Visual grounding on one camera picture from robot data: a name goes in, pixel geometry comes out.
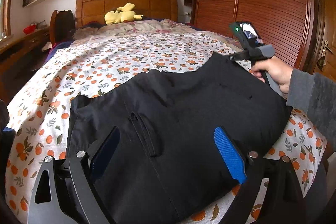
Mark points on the wooden desk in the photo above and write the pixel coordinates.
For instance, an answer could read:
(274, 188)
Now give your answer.
(20, 61)

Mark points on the window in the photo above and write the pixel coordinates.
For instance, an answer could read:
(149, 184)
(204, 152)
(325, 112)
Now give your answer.
(5, 19)

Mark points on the grey sleeved right forearm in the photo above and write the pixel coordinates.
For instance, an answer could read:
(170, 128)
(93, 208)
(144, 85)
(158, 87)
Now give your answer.
(315, 96)

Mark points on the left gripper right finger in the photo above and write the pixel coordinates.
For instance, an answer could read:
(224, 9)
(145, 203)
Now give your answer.
(283, 200)

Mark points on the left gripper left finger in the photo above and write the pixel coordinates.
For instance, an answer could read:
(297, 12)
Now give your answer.
(63, 191)

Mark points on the black double-breasted coat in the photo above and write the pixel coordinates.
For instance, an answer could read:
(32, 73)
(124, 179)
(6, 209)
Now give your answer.
(165, 165)

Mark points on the orange print bed sheet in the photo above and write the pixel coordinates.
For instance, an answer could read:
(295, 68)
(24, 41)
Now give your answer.
(94, 65)

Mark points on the black backpack on chair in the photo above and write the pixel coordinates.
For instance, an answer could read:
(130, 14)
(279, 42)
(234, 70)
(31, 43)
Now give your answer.
(61, 25)

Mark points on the red bowl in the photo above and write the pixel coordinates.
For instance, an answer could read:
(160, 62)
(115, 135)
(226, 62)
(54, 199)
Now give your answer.
(30, 29)

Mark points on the person's right hand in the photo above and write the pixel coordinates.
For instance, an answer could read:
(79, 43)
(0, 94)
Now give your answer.
(278, 70)

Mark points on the floral blanket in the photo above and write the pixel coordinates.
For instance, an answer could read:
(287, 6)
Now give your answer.
(150, 25)

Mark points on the yellow Pikachu plush toy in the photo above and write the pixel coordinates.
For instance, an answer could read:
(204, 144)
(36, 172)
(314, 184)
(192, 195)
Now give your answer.
(122, 14)

